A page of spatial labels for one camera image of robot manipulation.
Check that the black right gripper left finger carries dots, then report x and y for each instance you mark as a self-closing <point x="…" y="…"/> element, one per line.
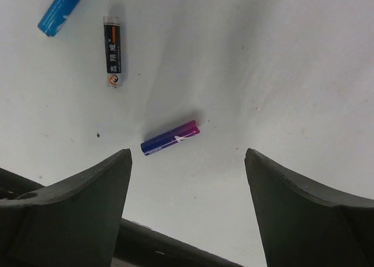
<point x="74" y="222"/>

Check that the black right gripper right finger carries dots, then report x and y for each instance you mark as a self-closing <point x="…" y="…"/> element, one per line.
<point x="305" y="223"/>

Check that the blue magenta battery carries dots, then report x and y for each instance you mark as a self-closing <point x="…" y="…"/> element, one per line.
<point x="170" y="138"/>

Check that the black silver battery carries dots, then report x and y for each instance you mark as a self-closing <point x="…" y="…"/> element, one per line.
<point x="113" y="50"/>

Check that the light blue battery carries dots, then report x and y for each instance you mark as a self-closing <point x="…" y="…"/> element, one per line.
<point x="56" y="15"/>

